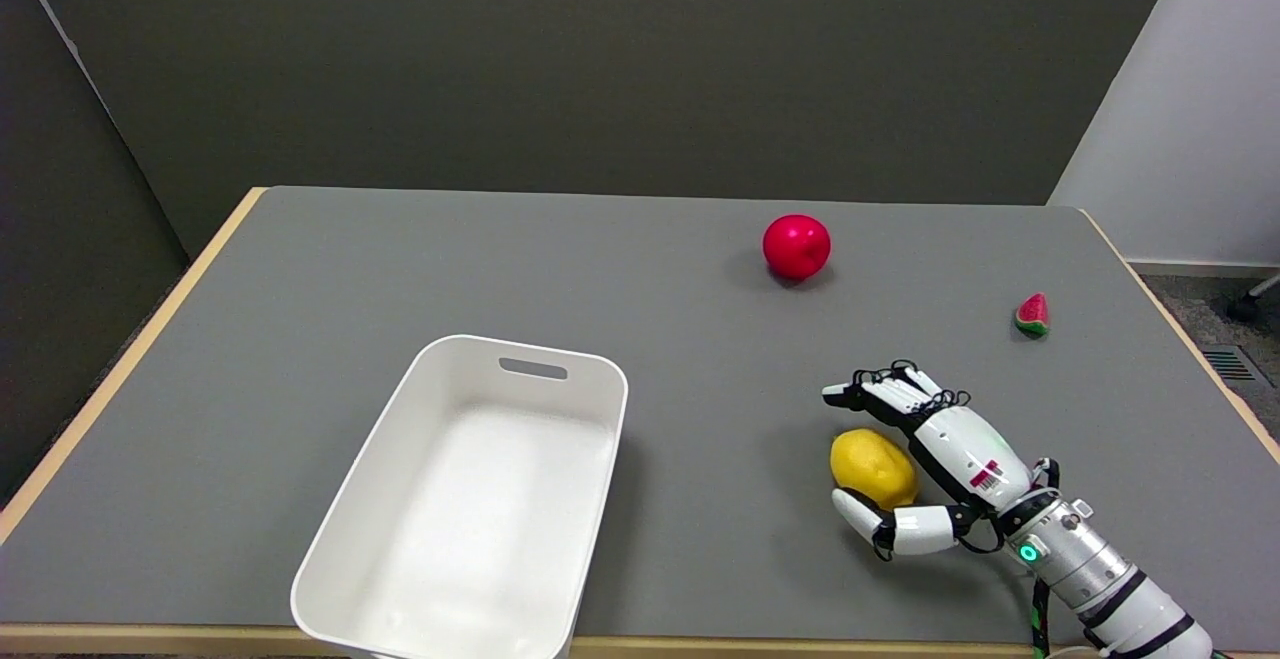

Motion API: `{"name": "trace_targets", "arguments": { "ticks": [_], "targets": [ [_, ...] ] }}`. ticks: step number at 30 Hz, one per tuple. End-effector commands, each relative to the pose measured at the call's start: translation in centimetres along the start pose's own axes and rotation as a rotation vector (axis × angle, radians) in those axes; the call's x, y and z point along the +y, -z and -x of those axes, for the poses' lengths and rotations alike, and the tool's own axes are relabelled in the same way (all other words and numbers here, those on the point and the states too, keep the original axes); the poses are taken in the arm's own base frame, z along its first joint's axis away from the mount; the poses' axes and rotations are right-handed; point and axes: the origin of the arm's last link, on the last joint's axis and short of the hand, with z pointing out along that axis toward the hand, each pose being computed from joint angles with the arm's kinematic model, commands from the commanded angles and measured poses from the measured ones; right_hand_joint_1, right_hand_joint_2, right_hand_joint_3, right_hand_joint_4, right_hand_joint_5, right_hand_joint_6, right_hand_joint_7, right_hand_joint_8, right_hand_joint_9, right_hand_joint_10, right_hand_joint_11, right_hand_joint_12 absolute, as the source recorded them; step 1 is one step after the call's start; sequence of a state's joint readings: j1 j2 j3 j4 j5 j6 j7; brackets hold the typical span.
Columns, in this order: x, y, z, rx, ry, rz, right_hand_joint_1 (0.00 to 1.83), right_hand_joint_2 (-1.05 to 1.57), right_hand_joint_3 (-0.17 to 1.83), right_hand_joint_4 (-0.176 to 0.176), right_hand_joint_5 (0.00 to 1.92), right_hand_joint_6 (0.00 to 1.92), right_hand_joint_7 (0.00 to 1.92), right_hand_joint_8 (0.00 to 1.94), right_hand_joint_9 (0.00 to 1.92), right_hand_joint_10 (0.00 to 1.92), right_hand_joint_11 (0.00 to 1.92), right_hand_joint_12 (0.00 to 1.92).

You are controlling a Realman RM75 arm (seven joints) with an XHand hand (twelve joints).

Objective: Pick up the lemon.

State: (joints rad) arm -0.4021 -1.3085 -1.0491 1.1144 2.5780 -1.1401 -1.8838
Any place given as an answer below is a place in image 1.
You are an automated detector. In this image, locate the white plastic bin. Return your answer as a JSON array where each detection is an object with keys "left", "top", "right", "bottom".
[{"left": 290, "top": 334, "right": 630, "bottom": 659}]

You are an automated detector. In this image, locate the floor vent grille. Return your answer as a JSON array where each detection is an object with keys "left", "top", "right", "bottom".
[{"left": 1200, "top": 344, "right": 1265, "bottom": 386}]

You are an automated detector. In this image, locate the small watermelon slice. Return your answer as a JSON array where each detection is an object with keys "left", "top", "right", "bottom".
[{"left": 1015, "top": 292, "right": 1051, "bottom": 340}]

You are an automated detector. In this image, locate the green and black braided cable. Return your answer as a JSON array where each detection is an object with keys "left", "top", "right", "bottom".
[{"left": 1030, "top": 579, "right": 1053, "bottom": 659}]

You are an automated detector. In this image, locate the black chair base leg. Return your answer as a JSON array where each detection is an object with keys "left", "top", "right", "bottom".
[{"left": 1227, "top": 273, "right": 1280, "bottom": 323}]

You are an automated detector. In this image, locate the red apple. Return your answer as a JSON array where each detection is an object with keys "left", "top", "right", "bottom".
[{"left": 762, "top": 214, "right": 833, "bottom": 283}]

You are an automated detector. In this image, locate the yellow lemon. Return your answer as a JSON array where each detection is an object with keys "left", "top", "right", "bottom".
[{"left": 830, "top": 427, "right": 920, "bottom": 512}]

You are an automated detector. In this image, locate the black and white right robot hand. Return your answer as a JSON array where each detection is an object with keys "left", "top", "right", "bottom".
[{"left": 821, "top": 360, "right": 1048, "bottom": 563}]

